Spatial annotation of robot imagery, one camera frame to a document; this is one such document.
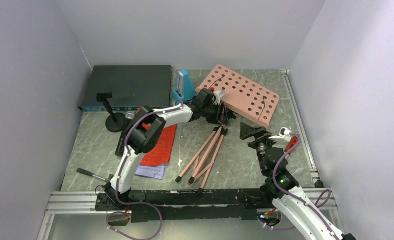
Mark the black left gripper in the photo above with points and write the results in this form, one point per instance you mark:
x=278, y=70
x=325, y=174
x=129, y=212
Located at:
x=220, y=118

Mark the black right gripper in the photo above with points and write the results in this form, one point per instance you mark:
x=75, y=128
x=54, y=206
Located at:
x=247, y=131

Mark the blue metronome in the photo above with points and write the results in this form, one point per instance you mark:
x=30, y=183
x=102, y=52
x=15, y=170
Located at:
x=189, y=91

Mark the clear plastic metronome cover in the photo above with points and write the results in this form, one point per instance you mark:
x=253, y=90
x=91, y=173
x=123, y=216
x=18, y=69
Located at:
x=179, y=82

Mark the pink tripod music stand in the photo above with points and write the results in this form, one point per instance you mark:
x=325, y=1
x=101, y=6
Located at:
x=244, y=98

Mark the red sheet music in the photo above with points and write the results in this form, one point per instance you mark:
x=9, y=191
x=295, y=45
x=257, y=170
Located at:
x=161, y=153

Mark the blue sheet music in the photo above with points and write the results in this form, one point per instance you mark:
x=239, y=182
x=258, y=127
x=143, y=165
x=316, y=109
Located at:
x=153, y=172

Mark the black microphone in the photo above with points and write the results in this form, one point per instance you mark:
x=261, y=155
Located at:
x=120, y=149

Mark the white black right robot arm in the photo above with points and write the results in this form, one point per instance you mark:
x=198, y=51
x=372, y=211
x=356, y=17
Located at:
x=282, y=190

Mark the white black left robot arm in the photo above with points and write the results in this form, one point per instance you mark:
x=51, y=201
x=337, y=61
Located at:
x=145, y=130

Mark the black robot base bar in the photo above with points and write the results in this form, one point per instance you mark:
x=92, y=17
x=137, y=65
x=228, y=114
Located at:
x=168, y=205

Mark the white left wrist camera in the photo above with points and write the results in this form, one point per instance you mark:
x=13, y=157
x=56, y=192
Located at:
x=217, y=96

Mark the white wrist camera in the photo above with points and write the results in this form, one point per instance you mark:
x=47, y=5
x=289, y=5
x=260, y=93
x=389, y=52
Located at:
x=217, y=96
x=285, y=135

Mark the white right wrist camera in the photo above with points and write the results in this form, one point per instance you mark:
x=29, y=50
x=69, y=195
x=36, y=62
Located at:
x=285, y=135

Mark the red handled tool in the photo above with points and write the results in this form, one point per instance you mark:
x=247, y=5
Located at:
x=293, y=143

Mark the black blue network switch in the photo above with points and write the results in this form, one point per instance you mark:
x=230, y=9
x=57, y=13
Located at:
x=132, y=86

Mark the black handled claw hammer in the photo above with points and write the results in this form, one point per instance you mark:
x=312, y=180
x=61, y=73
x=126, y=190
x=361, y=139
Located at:
x=90, y=174

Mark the aluminium frame rail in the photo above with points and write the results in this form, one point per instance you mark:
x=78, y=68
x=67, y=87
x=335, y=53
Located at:
x=235, y=187

